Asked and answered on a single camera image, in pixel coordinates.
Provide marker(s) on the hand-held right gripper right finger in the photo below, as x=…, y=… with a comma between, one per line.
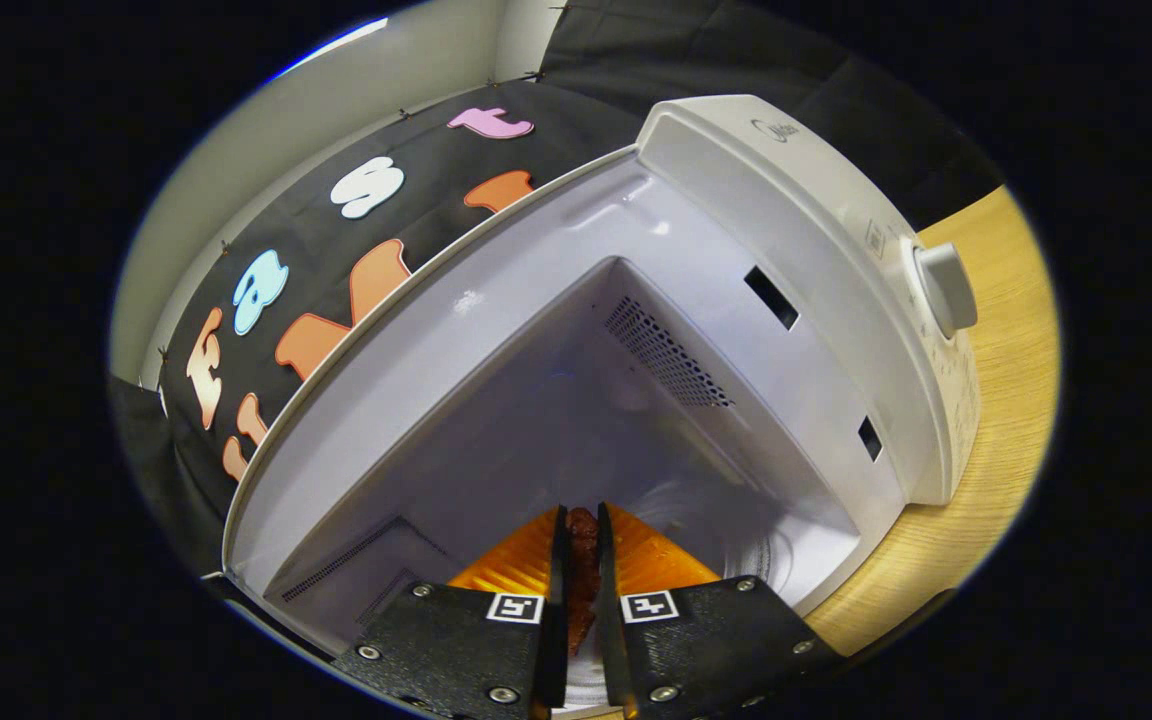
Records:
x=608, y=640

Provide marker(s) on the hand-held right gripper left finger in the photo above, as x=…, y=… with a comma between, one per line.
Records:
x=557, y=600

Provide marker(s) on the red-brown meat piece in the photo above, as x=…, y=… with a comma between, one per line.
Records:
x=582, y=570

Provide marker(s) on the white microwave oven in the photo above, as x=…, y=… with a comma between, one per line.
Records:
x=536, y=330

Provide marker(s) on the black backdrop cloth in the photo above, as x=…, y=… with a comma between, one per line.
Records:
x=416, y=210

